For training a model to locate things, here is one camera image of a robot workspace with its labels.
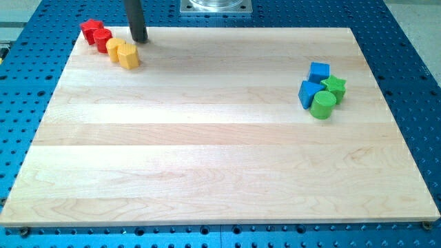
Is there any blue triangle block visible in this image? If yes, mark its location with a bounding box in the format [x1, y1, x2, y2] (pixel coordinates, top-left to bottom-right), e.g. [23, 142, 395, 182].
[298, 81, 325, 110]

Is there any green cylinder block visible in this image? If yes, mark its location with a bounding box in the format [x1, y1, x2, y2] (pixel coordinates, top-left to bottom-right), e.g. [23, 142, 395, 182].
[309, 91, 337, 120]

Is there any blue cube block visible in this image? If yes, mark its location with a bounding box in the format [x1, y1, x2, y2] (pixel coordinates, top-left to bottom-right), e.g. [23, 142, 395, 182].
[307, 62, 331, 83]

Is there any yellow hexagon block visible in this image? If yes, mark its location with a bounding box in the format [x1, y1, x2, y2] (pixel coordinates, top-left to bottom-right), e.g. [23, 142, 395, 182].
[117, 43, 140, 70]

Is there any green star block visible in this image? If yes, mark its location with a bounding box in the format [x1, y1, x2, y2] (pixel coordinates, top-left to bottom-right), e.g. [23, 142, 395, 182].
[320, 75, 347, 105]

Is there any yellow cylinder block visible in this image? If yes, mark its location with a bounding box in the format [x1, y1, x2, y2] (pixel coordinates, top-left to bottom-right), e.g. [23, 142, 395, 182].
[105, 38, 126, 63]

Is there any red cylinder block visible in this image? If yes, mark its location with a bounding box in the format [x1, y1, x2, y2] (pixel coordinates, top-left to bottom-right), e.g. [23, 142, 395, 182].
[92, 28, 112, 54]

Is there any red star block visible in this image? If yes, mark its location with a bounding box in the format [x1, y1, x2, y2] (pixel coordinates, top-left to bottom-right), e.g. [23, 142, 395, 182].
[80, 19, 104, 45]

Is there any light wooden board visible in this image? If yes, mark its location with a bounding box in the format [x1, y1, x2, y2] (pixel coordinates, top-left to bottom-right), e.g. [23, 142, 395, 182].
[1, 27, 440, 227]

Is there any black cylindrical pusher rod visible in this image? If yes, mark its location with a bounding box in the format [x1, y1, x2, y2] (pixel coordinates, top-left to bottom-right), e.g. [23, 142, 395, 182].
[123, 0, 148, 43]

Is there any blue perforated metal table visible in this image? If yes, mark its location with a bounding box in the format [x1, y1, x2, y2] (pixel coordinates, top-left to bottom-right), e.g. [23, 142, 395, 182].
[1, 0, 440, 247]

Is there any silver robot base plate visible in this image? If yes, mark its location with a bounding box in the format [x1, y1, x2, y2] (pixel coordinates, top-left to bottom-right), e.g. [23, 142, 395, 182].
[180, 0, 253, 14]

